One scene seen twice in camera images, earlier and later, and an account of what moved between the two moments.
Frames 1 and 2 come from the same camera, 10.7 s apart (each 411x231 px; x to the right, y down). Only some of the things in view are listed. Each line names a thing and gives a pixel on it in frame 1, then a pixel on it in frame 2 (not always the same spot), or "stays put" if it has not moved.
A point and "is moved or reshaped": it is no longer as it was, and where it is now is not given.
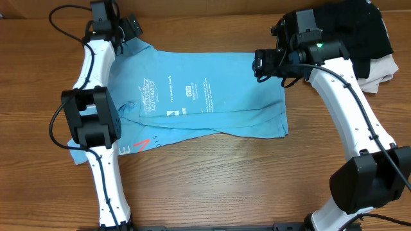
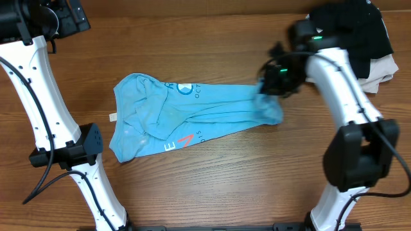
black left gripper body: (131, 27) → (78, 15)
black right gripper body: (275, 65) → (286, 79)
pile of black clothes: (359, 25) stays put
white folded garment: (381, 67) stays put
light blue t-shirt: (167, 97) is moved or reshaped
